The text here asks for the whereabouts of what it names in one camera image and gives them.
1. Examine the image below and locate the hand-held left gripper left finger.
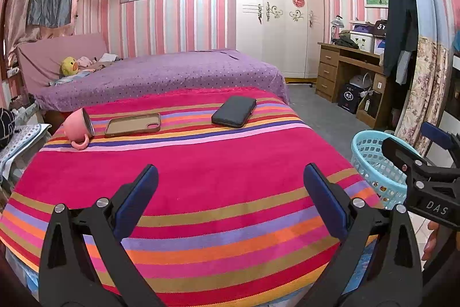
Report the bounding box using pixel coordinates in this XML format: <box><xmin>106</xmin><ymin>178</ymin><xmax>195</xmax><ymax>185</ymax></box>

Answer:
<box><xmin>39</xmin><ymin>164</ymin><xmax>166</xmax><ymax>307</ymax></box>

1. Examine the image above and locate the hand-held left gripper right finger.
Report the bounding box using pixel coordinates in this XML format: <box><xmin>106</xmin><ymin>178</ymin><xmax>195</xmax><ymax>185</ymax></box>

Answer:
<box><xmin>304</xmin><ymin>163</ymin><xmax>423</xmax><ymax>307</ymax></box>

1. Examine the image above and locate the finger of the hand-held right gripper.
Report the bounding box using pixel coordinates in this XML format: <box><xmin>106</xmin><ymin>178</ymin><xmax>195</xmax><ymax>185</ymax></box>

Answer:
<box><xmin>420</xmin><ymin>122</ymin><xmax>460</xmax><ymax>164</ymax></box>
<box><xmin>382</xmin><ymin>137</ymin><xmax>460</xmax><ymax>182</ymax></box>

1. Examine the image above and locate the light blue plastic basket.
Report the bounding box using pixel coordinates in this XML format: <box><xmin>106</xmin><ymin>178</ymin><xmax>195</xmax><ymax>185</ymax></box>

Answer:
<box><xmin>350</xmin><ymin>130</ymin><xmax>410</xmax><ymax>210</ymax></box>

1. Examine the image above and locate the person's right hand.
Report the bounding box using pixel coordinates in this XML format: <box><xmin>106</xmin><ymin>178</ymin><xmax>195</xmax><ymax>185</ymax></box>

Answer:
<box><xmin>422</xmin><ymin>222</ymin><xmax>440</xmax><ymax>260</ymax></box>

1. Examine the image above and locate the floral cream curtain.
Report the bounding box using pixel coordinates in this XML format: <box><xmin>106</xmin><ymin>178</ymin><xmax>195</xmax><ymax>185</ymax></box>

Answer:
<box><xmin>395</xmin><ymin>35</ymin><xmax>450</xmax><ymax>151</ymax></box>

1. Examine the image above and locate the striped pink blanket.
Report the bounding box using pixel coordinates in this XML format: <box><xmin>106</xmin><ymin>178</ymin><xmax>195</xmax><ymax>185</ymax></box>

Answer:
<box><xmin>0</xmin><ymin>87</ymin><xmax>383</xmax><ymax>307</ymax></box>

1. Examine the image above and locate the brown phone case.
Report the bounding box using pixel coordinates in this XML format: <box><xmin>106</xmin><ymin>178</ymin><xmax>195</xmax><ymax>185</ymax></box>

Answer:
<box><xmin>104</xmin><ymin>112</ymin><xmax>161</xmax><ymax>138</ymax></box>

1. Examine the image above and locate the black cardboard box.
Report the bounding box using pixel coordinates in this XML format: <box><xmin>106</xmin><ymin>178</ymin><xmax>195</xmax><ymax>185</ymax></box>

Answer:
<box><xmin>337</xmin><ymin>83</ymin><xmax>362</xmax><ymax>114</ymax></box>

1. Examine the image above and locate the white small fan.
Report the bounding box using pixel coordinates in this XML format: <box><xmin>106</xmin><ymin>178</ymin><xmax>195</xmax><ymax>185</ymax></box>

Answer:
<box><xmin>348</xmin><ymin>73</ymin><xmax>372</xmax><ymax>92</ymax></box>

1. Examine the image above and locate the pink mug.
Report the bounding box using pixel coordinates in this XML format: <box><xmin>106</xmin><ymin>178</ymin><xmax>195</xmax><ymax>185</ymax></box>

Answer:
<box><xmin>63</xmin><ymin>108</ymin><xmax>95</xmax><ymax>150</ymax></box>

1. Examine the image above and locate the wooden desk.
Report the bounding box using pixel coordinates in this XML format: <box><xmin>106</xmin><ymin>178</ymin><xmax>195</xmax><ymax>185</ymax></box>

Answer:
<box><xmin>315</xmin><ymin>42</ymin><xmax>394</xmax><ymax>129</ymax></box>

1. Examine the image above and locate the dark hanging clothing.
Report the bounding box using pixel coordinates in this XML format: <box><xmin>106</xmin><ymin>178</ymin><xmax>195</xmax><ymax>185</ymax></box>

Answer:
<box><xmin>383</xmin><ymin>0</ymin><xmax>419</xmax><ymax>77</ymax></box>

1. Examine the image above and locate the white storage box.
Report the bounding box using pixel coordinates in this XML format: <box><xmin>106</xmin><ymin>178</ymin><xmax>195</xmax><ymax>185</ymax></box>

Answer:
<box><xmin>349</xmin><ymin>32</ymin><xmax>376</xmax><ymax>53</ymax></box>

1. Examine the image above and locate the black bag white print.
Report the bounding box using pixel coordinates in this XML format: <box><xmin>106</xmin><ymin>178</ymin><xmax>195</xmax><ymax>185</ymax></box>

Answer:
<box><xmin>373</xmin><ymin>19</ymin><xmax>389</xmax><ymax>38</ymax></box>

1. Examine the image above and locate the black flat case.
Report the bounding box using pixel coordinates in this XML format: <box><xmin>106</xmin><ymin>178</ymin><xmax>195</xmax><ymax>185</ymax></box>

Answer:
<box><xmin>211</xmin><ymin>96</ymin><xmax>257</xmax><ymax>129</ymax></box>

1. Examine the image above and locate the purple dotted bedspread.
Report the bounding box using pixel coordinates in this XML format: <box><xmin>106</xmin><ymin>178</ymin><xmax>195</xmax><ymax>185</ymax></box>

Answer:
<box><xmin>32</xmin><ymin>49</ymin><xmax>291</xmax><ymax>112</ymax></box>

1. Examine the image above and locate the polka dot cloth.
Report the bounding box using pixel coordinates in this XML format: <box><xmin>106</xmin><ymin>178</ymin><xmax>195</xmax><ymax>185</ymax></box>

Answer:
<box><xmin>0</xmin><ymin>123</ymin><xmax>53</xmax><ymax>171</ymax></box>

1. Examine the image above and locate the dark clothes pile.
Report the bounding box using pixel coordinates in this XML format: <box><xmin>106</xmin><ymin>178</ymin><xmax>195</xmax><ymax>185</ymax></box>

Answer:
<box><xmin>331</xmin><ymin>35</ymin><xmax>360</xmax><ymax>49</ymax></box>

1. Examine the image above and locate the desk lamp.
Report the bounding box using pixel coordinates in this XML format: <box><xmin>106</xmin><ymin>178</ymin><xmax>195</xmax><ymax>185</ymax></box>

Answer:
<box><xmin>330</xmin><ymin>15</ymin><xmax>345</xmax><ymax>43</ymax></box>

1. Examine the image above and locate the yellow duck plush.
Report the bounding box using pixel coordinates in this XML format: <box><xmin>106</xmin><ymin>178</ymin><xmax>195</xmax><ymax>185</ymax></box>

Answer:
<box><xmin>60</xmin><ymin>57</ymin><xmax>79</xmax><ymax>76</ymax></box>

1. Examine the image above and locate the black white patterned bag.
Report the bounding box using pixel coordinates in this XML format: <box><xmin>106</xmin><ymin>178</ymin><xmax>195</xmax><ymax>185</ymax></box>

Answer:
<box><xmin>0</xmin><ymin>108</ymin><xmax>17</xmax><ymax>149</ymax></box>

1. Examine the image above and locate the white wardrobe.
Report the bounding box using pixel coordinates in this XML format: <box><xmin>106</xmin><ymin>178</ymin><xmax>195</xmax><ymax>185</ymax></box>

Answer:
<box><xmin>233</xmin><ymin>0</ymin><xmax>326</xmax><ymax>79</ymax></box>

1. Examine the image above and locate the pink bed headboard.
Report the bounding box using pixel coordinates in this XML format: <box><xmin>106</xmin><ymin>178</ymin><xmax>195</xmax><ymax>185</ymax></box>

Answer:
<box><xmin>16</xmin><ymin>33</ymin><xmax>108</xmax><ymax>86</ymax></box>

